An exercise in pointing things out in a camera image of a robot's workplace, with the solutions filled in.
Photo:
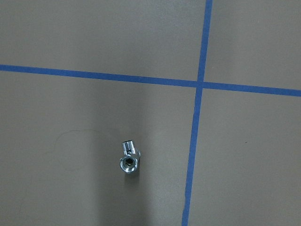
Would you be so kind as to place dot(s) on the chrome threaded pipe fitting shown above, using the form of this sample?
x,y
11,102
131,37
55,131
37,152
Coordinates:
x,y
130,161

